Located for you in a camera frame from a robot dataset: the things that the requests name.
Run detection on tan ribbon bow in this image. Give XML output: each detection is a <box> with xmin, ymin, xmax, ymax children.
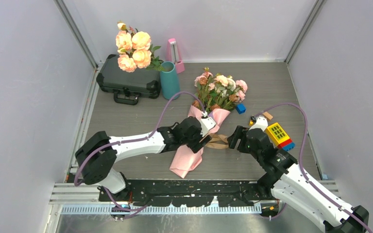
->
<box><xmin>205</xmin><ymin>133</ymin><xmax>229</xmax><ymax>150</ymax></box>

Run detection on pink flower bouquet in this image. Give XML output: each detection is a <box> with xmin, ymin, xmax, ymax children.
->
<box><xmin>170</xmin><ymin>67</ymin><xmax>248</xmax><ymax>178</ymax></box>

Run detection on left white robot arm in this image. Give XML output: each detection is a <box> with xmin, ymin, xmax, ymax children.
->
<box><xmin>75</xmin><ymin>116</ymin><xmax>216</xmax><ymax>201</ymax></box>

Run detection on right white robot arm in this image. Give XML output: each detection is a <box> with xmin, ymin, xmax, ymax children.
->
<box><xmin>227</xmin><ymin>126</ymin><xmax>370</xmax><ymax>233</ymax></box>

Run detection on teal vase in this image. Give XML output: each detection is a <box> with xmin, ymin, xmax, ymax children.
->
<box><xmin>160</xmin><ymin>61</ymin><xmax>180</xmax><ymax>100</ymax></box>

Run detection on yellow window block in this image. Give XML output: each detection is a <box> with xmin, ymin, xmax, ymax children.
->
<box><xmin>265</xmin><ymin>122</ymin><xmax>290</xmax><ymax>146</ymax></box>

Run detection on small blue brick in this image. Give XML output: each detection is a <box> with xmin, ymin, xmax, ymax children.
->
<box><xmin>236</xmin><ymin>103</ymin><xmax>246</xmax><ymax>114</ymax></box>

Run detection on wooden rectangular block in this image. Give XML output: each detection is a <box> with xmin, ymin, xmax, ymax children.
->
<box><xmin>262</xmin><ymin>112</ymin><xmax>273</xmax><ymax>121</ymax></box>

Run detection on red flat brick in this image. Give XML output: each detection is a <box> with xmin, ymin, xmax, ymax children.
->
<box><xmin>277</xmin><ymin>139</ymin><xmax>293</xmax><ymax>149</ymax></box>

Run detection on blue flat brick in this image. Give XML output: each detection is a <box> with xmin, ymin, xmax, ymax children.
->
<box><xmin>282</xmin><ymin>142</ymin><xmax>295</xmax><ymax>151</ymax></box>

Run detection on black carrying case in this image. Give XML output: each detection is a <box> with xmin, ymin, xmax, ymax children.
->
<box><xmin>96</xmin><ymin>54</ymin><xmax>161</xmax><ymax>105</ymax></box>

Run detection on pink metronome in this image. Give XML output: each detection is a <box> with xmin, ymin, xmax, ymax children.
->
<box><xmin>166</xmin><ymin>38</ymin><xmax>185</xmax><ymax>74</ymax></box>

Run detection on peach artificial roses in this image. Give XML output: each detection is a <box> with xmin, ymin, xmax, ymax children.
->
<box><xmin>116</xmin><ymin>21</ymin><xmax>164</xmax><ymax>73</ymax></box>

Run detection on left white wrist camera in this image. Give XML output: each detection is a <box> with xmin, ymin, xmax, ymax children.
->
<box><xmin>199</xmin><ymin>116</ymin><xmax>216</xmax><ymax>136</ymax></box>

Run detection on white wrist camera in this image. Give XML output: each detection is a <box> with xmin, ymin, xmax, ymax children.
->
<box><xmin>199</xmin><ymin>116</ymin><xmax>216</xmax><ymax>136</ymax></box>
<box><xmin>250</xmin><ymin>116</ymin><xmax>269</xmax><ymax>132</ymax></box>

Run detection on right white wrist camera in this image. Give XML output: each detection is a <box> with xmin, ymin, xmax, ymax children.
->
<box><xmin>250</xmin><ymin>116</ymin><xmax>269</xmax><ymax>132</ymax></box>

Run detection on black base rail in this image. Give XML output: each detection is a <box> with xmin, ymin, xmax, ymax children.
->
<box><xmin>98</xmin><ymin>179</ymin><xmax>282</xmax><ymax>207</ymax></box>

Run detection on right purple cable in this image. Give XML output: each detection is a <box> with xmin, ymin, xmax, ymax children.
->
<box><xmin>254</xmin><ymin>102</ymin><xmax>373</xmax><ymax>233</ymax></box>

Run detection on purple cable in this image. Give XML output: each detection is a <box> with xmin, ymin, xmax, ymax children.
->
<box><xmin>74</xmin><ymin>91</ymin><xmax>208</xmax><ymax>221</ymax></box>
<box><xmin>254</xmin><ymin>102</ymin><xmax>373</xmax><ymax>233</ymax></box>

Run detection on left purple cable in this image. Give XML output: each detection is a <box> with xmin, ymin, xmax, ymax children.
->
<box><xmin>74</xmin><ymin>91</ymin><xmax>208</xmax><ymax>221</ymax></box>

